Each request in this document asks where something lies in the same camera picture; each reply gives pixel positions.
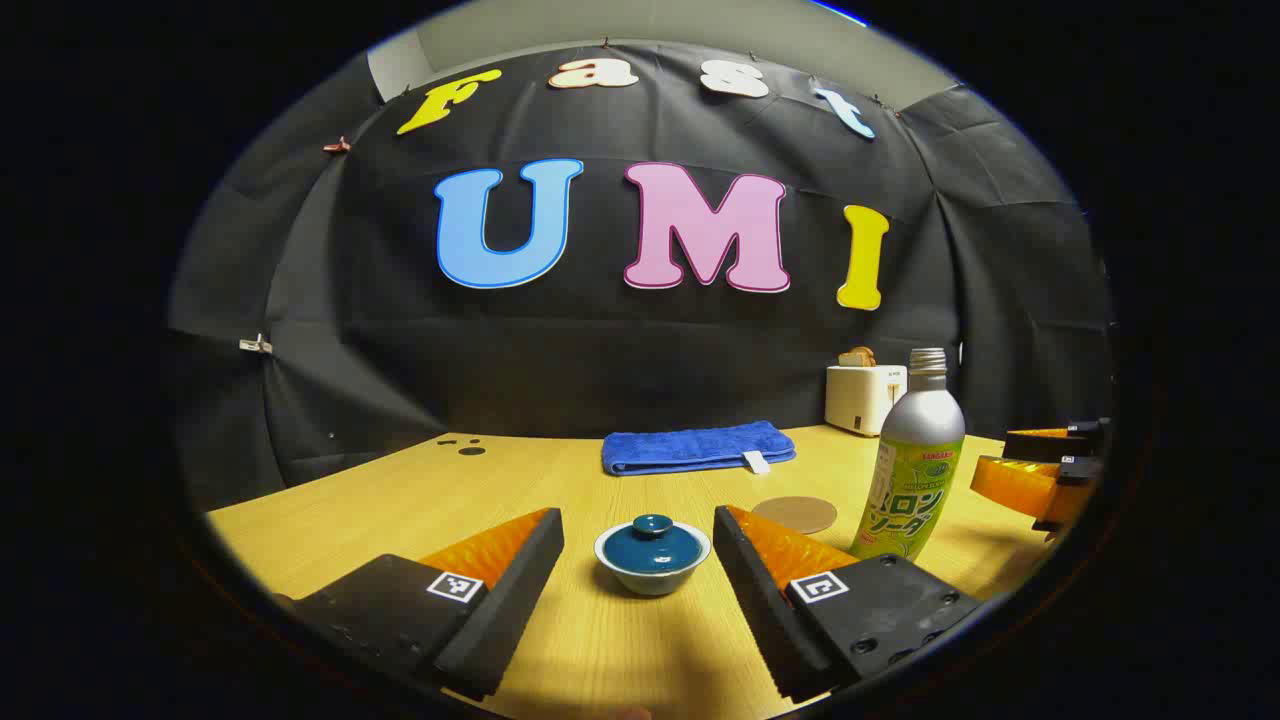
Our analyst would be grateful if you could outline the white toaster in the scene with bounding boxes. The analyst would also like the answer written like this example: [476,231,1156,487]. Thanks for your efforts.
[825,364,909,437]

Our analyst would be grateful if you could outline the white teacup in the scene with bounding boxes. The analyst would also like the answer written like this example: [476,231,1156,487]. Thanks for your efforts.
[594,520,712,598]

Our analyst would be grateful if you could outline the black backdrop cloth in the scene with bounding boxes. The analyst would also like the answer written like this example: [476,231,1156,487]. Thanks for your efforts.
[165,40,1116,511]

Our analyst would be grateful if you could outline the blue folded towel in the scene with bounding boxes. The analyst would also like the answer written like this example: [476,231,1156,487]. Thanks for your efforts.
[601,420,798,477]

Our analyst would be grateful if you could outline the round brown coaster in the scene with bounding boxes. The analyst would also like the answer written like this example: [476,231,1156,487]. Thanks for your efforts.
[751,496,839,536]

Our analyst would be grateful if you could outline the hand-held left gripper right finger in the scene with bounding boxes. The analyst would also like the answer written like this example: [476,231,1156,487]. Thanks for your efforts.
[712,505,986,704]

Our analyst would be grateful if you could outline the silver green water bottle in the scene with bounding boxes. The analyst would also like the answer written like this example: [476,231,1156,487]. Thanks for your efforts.
[850,348,967,562]

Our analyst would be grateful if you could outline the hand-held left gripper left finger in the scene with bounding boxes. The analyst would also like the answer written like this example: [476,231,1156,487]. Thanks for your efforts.
[293,507,566,701]

